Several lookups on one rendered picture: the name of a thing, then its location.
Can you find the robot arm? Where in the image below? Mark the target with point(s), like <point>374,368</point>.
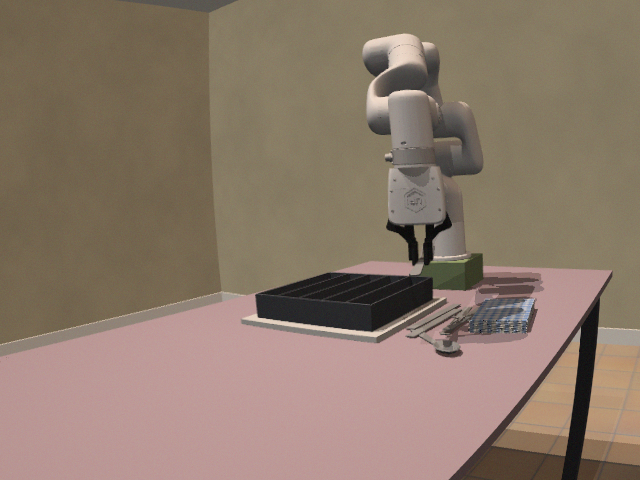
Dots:
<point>402,61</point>

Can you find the grey metal spoon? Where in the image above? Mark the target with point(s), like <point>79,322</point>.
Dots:
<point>447,345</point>

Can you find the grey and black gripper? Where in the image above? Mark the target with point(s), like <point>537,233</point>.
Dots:
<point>417,198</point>

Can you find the blue and white checked towel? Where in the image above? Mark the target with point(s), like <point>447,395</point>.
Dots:
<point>502,316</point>

